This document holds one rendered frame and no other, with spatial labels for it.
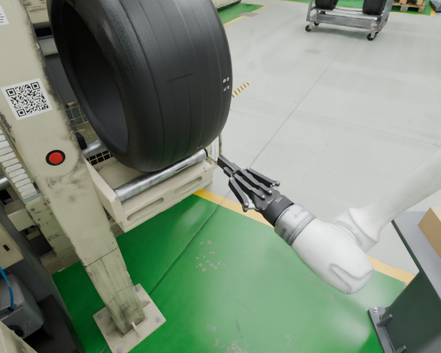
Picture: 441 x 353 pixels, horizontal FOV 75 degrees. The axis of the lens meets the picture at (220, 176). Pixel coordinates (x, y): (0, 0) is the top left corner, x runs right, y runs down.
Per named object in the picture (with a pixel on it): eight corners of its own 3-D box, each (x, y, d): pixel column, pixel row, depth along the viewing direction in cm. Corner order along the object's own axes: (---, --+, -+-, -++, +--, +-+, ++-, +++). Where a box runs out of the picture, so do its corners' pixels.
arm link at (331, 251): (281, 254, 63) (302, 243, 74) (342, 312, 56) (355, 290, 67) (310, 217, 60) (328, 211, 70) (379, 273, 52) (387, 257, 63)
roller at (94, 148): (76, 158, 103) (80, 162, 100) (71, 148, 101) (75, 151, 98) (159, 125, 121) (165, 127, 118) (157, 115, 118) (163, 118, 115)
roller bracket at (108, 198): (117, 225, 83) (109, 201, 77) (68, 161, 106) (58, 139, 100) (128, 218, 85) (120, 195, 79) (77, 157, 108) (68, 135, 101)
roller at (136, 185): (111, 200, 88) (117, 207, 85) (106, 188, 85) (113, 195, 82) (201, 155, 105) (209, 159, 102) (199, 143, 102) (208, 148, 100)
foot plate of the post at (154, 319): (117, 361, 132) (115, 358, 129) (92, 316, 147) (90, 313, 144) (166, 321, 145) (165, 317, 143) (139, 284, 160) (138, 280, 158)
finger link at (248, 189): (264, 206, 72) (260, 209, 72) (233, 180, 77) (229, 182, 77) (267, 196, 69) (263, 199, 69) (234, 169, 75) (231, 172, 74)
